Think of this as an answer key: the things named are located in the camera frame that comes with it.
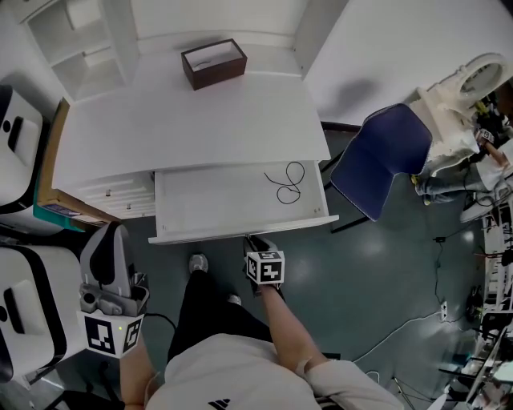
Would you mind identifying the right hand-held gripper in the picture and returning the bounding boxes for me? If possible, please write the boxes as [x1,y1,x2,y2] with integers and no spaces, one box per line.
[241,236,286,297]

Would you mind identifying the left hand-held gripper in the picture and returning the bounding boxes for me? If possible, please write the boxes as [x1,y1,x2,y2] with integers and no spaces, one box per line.
[76,221,150,360]

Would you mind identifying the person's right forearm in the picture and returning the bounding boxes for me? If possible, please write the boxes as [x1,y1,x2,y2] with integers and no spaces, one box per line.
[259,284,332,376]

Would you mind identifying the person's left forearm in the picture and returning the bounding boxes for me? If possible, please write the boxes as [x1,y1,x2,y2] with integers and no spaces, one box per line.
[119,340,156,405]

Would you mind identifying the white desk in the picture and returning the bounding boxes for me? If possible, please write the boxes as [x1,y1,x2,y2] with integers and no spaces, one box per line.
[51,54,333,220]

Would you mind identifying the brown tissue box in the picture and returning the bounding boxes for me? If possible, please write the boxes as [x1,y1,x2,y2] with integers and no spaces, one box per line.
[180,38,248,91]

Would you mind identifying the white and black machine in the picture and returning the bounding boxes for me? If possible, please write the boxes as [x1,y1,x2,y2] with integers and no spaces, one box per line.
[0,244,87,381]
[0,83,69,237]

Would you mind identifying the person's left grey shoe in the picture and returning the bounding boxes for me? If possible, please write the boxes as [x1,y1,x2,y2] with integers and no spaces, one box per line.
[188,252,209,274]

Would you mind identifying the teal bag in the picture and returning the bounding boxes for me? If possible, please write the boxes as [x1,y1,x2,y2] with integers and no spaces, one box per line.
[32,199,87,232]

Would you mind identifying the person's black trousers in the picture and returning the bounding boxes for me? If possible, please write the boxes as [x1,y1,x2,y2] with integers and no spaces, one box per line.
[166,270,277,361]

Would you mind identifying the cardboard box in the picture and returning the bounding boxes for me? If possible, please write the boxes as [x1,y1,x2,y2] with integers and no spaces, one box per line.
[36,98,121,233]

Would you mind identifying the person's white shirt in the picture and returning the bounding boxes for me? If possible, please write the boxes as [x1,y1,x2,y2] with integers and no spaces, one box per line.
[143,334,406,410]

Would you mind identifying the blue chair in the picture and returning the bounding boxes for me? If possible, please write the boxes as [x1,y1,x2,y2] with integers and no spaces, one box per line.
[322,102,434,234]

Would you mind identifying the white dressing table with mirror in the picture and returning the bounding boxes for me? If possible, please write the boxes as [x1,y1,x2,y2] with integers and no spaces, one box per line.
[408,52,511,177]

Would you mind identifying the black cord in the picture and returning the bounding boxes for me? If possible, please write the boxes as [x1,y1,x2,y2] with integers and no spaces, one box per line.
[264,161,305,205]

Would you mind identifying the white cable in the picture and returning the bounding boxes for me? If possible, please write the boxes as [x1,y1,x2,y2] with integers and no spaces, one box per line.
[352,310,448,364]

